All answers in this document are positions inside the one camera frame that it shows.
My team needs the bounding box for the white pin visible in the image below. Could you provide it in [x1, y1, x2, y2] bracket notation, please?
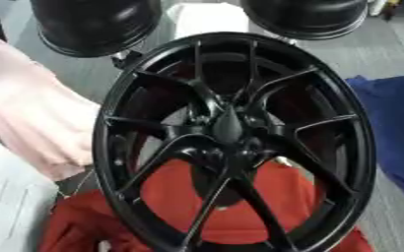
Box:
[272, 156, 296, 168]

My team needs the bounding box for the black spoked wheel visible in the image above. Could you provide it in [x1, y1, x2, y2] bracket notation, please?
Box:
[92, 31, 378, 252]

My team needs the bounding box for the black round wheel rim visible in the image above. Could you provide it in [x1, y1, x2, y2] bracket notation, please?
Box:
[237, 0, 370, 41]
[28, 0, 165, 59]

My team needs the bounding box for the blue cloth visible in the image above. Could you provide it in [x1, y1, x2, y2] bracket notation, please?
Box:
[345, 74, 404, 207]

